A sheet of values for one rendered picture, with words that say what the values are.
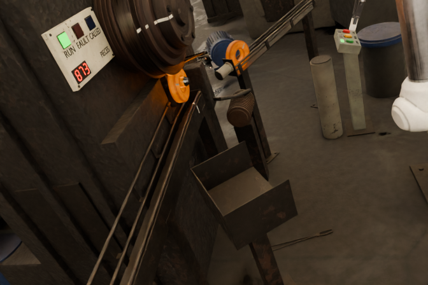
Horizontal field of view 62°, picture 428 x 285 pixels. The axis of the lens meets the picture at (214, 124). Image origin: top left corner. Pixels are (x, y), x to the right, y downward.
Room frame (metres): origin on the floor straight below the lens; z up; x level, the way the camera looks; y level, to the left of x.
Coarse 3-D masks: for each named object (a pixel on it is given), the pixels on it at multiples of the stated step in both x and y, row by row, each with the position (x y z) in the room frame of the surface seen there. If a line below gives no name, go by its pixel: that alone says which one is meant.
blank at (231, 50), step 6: (234, 42) 1.83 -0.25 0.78; (240, 42) 1.84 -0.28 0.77; (228, 48) 1.82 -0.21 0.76; (234, 48) 1.81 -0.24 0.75; (240, 48) 1.84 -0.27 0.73; (246, 48) 1.86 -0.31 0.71; (228, 54) 1.80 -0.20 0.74; (234, 54) 1.81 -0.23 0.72; (240, 54) 1.87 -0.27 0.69; (246, 54) 1.85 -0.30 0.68; (234, 60) 1.80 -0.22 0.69; (240, 60) 1.83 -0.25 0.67
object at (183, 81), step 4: (184, 76) 1.43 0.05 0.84; (180, 80) 1.41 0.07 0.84; (184, 80) 1.41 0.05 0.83; (188, 80) 1.41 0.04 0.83; (164, 84) 1.44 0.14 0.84; (180, 84) 1.41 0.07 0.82; (184, 84) 1.40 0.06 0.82; (188, 84) 1.41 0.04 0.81; (164, 88) 1.44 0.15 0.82; (168, 88) 1.43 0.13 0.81
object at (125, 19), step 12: (120, 0) 1.25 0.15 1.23; (132, 0) 1.26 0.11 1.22; (120, 12) 1.24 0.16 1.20; (132, 12) 1.23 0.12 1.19; (120, 24) 1.24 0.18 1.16; (132, 24) 1.21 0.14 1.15; (132, 36) 1.22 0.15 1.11; (144, 36) 1.24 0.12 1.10; (132, 48) 1.23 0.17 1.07; (144, 48) 1.21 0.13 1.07; (144, 60) 1.25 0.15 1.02; (156, 60) 1.25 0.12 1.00; (156, 72) 1.30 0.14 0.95; (168, 72) 1.30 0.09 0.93
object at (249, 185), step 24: (240, 144) 0.99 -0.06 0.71; (192, 168) 0.95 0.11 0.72; (216, 168) 0.96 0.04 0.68; (240, 168) 0.98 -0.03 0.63; (216, 192) 0.93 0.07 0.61; (240, 192) 0.89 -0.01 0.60; (264, 192) 0.72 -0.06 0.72; (288, 192) 0.74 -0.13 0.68; (216, 216) 0.82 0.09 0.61; (240, 216) 0.70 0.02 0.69; (264, 216) 0.72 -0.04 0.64; (288, 216) 0.73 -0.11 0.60; (240, 240) 0.70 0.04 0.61; (264, 240) 0.84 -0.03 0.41; (264, 264) 0.83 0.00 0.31
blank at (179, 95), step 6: (180, 72) 1.46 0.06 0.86; (168, 78) 1.39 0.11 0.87; (174, 78) 1.38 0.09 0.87; (168, 84) 1.38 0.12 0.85; (174, 84) 1.37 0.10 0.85; (174, 90) 1.37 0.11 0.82; (180, 90) 1.39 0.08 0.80; (186, 90) 1.44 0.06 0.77; (174, 96) 1.37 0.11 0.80; (180, 96) 1.37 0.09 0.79; (186, 96) 1.42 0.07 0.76; (180, 102) 1.40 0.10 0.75
